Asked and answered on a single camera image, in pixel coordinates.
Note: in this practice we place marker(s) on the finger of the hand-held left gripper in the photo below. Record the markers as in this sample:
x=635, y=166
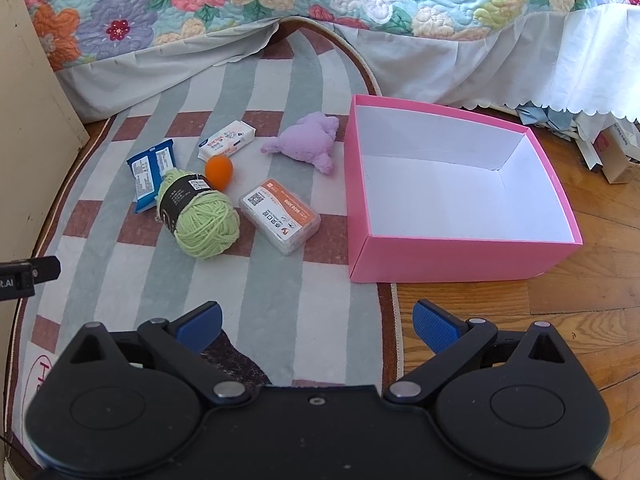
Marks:
x=46, y=268

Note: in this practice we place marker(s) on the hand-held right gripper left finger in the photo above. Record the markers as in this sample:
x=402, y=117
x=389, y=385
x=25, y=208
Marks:
x=200, y=327

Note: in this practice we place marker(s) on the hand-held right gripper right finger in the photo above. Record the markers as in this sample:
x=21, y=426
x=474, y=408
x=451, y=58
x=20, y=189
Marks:
x=435, y=327

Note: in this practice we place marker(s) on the pink cardboard box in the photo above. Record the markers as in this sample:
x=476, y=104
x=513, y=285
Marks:
x=450, y=260

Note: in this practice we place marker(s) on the green yarn ball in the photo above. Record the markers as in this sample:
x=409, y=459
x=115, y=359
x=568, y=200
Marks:
x=205, y=225

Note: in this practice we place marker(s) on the blue wet wipes pack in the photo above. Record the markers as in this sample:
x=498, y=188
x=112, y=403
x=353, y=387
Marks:
x=145, y=175

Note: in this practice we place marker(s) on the clear box with orange label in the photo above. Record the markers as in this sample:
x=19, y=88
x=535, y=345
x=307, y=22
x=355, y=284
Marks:
x=280, y=215

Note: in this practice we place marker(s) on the orange makeup sponge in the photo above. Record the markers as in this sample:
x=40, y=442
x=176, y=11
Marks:
x=219, y=172

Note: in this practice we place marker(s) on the white tissue pack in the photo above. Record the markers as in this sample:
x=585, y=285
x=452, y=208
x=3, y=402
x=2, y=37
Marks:
x=227, y=140

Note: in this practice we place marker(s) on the purple plush toy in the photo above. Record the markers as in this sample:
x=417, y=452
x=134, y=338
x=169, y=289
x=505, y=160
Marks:
x=305, y=142

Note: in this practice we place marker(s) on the blue-grey crumpled paper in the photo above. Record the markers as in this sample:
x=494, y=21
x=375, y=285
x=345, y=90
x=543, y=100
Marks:
x=545, y=117

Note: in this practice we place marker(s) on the white carton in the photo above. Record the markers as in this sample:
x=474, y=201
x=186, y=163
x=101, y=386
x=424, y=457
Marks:
x=590, y=147

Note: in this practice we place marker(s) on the brown cardboard box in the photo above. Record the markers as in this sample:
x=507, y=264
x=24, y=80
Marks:
x=622, y=160

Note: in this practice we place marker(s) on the striped checked rug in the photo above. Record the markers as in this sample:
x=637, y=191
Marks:
x=300, y=85

